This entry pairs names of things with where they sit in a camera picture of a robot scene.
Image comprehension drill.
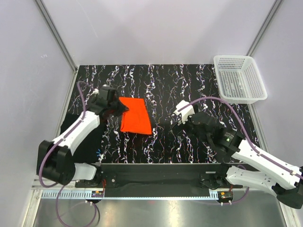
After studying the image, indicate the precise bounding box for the orange t-shirt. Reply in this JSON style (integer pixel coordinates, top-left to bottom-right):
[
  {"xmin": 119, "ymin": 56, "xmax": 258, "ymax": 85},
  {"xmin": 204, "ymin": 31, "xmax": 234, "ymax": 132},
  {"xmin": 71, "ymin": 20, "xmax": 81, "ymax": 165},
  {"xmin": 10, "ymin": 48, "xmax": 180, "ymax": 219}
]
[{"xmin": 119, "ymin": 97, "xmax": 152, "ymax": 135}]

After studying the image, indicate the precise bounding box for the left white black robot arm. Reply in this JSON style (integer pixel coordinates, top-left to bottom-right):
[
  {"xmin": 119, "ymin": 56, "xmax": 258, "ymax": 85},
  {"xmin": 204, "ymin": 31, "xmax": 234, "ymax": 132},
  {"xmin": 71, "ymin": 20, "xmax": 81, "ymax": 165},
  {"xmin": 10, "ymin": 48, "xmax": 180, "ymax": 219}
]
[{"xmin": 36, "ymin": 100, "xmax": 129, "ymax": 188}]

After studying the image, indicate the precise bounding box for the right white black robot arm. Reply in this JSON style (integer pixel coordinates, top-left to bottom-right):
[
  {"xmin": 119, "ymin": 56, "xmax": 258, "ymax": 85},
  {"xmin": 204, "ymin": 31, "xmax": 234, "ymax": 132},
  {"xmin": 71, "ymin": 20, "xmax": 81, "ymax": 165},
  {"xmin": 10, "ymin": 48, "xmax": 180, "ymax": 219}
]
[{"xmin": 181, "ymin": 111, "xmax": 303, "ymax": 209}]

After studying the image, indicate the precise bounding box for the folded black t-shirt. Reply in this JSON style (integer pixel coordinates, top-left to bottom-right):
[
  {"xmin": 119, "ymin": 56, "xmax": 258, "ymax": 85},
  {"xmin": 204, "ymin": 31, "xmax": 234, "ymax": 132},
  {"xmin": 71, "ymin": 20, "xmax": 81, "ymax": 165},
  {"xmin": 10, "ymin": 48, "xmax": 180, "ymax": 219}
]
[{"xmin": 73, "ymin": 122, "xmax": 107, "ymax": 164}]

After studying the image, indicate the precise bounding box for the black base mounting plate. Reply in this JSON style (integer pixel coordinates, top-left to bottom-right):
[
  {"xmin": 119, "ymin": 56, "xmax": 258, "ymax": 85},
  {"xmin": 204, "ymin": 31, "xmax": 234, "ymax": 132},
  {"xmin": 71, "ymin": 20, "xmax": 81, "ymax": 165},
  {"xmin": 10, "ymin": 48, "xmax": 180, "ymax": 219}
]
[{"xmin": 74, "ymin": 163, "xmax": 243, "ymax": 190}]

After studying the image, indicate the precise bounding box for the white plastic basket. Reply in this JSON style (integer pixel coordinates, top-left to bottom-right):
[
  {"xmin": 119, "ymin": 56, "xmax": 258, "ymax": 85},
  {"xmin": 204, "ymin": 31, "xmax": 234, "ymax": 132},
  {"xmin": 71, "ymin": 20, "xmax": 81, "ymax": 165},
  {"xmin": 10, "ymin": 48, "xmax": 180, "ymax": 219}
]
[{"xmin": 214, "ymin": 55, "xmax": 267, "ymax": 105}]

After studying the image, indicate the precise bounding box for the right orange connector box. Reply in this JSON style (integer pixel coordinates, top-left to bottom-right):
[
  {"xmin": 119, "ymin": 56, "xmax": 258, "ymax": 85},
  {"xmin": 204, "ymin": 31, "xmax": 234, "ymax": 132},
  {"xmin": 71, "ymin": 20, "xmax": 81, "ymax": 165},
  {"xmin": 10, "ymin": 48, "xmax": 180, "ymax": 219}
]
[{"xmin": 219, "ymin": 191, "xmax": 233, "ymax": 201}]

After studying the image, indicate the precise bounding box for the orange connector box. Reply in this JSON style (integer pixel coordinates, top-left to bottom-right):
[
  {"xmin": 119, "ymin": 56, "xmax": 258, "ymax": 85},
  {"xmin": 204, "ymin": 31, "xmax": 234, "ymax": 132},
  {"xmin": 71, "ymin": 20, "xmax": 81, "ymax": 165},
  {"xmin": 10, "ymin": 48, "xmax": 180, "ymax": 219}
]
[
  {"xmin": 91, "ymin": 190, "xmax": 104, "ymax": 198},
  {"xmin": 219, "ymin": 191, "xmax": 233, "ymax": 201}
]

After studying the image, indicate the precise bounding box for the left orange connector box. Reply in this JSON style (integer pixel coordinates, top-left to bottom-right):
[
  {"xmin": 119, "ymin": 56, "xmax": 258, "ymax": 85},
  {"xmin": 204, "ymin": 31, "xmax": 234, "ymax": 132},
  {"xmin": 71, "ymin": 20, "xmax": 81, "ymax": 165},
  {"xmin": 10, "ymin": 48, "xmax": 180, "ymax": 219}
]
[{"xmin": 91, "ymin": 190, "xmax": 104, "ymax": 198}]

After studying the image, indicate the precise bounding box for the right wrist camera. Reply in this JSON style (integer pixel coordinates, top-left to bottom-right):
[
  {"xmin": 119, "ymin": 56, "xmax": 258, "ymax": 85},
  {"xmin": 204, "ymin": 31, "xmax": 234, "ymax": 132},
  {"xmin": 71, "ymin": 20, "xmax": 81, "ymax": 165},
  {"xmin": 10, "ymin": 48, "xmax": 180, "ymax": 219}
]
[{"xmin": 174, "ymin": 100, "xmax": 195, "ymax": 125}]

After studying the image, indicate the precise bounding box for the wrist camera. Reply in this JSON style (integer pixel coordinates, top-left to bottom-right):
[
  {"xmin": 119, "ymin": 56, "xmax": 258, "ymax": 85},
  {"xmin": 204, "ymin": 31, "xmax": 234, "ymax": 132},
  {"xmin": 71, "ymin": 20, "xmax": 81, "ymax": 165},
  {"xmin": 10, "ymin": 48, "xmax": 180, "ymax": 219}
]
[
  {"xmin": 98, "ymin": 86, "xmax": 118, "ymax": 102},
  {"xmin": 174, "ymin": 100, "xmax": 195, "ymax": 125}
]

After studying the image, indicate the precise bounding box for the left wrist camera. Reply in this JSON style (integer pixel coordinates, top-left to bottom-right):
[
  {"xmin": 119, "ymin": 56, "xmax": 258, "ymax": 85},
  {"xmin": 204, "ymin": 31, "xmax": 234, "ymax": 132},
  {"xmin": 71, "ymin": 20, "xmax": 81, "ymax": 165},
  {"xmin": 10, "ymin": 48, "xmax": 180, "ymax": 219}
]
[{"xmin": 98, "ymin": 86, "xmax": 118, "ymax": 102}]

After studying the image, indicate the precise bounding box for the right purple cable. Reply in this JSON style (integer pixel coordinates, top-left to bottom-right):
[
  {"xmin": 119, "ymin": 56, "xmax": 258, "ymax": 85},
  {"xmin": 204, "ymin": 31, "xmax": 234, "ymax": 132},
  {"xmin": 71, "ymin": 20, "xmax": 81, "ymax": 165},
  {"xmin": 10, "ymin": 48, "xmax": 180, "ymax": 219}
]
[{"xmin": 177, "ymin": 96, "xmax": 303, "ymax": 205}]

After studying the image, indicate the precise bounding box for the purple cable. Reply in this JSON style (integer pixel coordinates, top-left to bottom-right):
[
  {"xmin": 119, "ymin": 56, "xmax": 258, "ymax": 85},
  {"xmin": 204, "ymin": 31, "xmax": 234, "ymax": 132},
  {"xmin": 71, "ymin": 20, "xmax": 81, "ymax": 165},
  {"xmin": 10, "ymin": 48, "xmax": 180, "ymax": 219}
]
[
  {"xmin": 39, "ymin": 81, "xmax": 101, "ymax": 227},
  {"xmin": 177, "ymin": 96, "xmax": 303, "ymax": 205}
]

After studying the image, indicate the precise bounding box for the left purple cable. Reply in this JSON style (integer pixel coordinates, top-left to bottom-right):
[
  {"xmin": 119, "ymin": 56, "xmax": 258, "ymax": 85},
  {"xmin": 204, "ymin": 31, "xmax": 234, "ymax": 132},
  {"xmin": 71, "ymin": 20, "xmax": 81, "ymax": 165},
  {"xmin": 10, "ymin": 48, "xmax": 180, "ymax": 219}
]
[{"xmin": 39, "ymin": 81, "xmax": 101, "ymax": 227}]

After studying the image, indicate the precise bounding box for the aluminium frame rail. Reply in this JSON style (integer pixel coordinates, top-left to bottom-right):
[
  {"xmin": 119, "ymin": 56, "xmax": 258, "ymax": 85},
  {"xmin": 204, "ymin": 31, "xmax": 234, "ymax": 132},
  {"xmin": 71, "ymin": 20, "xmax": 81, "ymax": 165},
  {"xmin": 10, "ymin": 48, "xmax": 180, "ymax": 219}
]
[{"xmin": 32, "ymin": 171, "xmax": 249, "ymax": 201}]

